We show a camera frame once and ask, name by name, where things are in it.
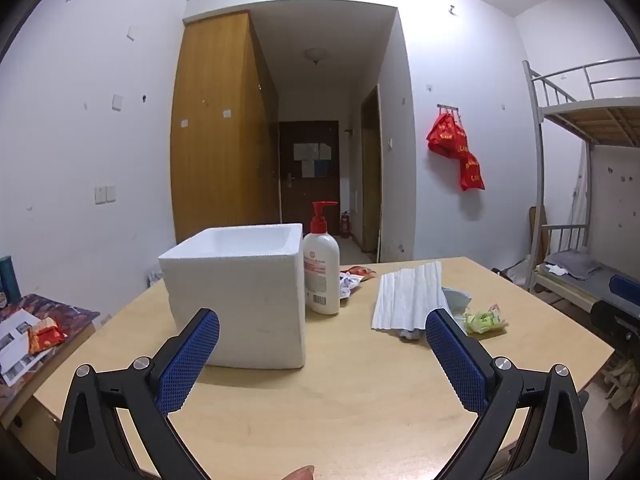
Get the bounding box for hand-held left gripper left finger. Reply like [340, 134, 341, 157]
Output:
[56, 307, 221, 480]

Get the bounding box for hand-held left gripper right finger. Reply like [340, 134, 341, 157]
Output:
[424, 307, 588, 480]

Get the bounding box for green tissue packet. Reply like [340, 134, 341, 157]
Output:
[462, 304, 510, 337]

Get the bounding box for white foam box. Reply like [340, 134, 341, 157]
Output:
[158, 223, 307, 371]

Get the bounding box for blue face mask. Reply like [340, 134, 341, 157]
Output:
[371, 261, 451, 333]

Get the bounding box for patterned table cloth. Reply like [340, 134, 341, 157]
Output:
[0, 294, 101, 386]

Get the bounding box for red white crumpled wrapper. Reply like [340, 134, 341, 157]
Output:
[340, 272, 366, 301]

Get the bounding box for red orange snack packet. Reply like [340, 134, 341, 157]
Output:
[26, 317, 67, 356]

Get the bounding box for grey pillow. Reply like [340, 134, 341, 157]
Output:
[545, 250, 603, 281]

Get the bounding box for wooden board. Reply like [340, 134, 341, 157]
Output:
[527, 205, 548, 261]

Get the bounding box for white lotion bottle red pump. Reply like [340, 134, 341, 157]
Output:
[303, 201, 341, 316]

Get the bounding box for printed paper sheets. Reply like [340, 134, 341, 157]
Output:
[0, 308, 56, 376]

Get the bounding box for blue and black chair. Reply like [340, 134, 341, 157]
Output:
[590, 274, 640, 356]

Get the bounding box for red plastic bag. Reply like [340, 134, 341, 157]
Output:
[459, 152, 486, 192]
[426, 111, 469, 159]

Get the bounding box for dark teal bottle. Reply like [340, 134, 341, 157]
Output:
[0, 256, 21, 297]

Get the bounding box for dark brown door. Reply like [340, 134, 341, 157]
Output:
[278, 120, 341, 235]

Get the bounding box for white metal bunk bed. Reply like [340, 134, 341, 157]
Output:
[522, 57, 640, 311]

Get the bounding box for wooden wardrobe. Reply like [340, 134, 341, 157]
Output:
[170, 11, 281, 246]

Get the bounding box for white paper notices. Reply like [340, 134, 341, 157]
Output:
[293, 143, 332, 162]

